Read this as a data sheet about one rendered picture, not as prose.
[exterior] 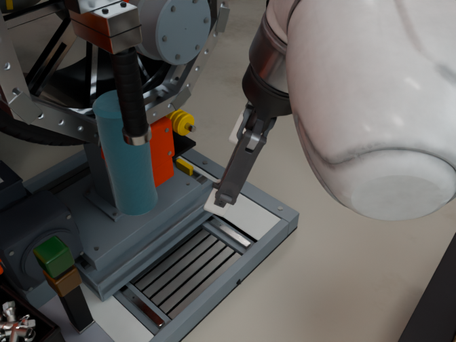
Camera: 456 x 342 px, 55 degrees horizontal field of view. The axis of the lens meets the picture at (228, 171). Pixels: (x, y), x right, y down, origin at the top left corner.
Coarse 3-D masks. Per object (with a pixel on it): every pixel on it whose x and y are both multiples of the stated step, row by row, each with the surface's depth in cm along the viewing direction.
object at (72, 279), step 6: (72, 270) 66; (48, 276) 65; (66, 276) 65; (72, 276) 66; (78, 276) 67; (48, 282) 67; (54, 282) 65; (60, 282) 65; (66, 282) 66; (72, 282) 67; (78, 282) 68; (54, 288) 66; (60, 288) 65; (66, 288) 67; (72, 288) 67; (60, 294) 66
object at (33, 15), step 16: (16, 16) 76; (32, 16) 78; (64, 16) 84; (64, 32) 84; (48, 48) 84; (64, 48) 86; (96, 48) 92; (48, 64) 86; (80, 64) 112; (96, 64) 93; (144, 64) 107; (160, 64) 106; (32, 80) 84; (48, 80) 87; (64, 80) 106; (80, 80) 107; (96, 80) 95; (112, 80) 106; (144, 80) 105; (48, 96) 92; (64, 96) 97; (80, 96) 100; (96, 96) 101; (80, 112) 93
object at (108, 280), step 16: (176, 160) 151; (192, 176) 150; (208, 192) 144; (192, 208) 139; (176, 224) 131; (192, 224) 137; (144, 240) 129; (160, 240) 128; (176, 240) 134; (80, 256) 125; (128, 256) 125; (144, 256) 125; (80, 272) 120; (96, 272) 120; (112, 272) 121; (128, 272) 123; (96, 288) 116; (112, 288) 120
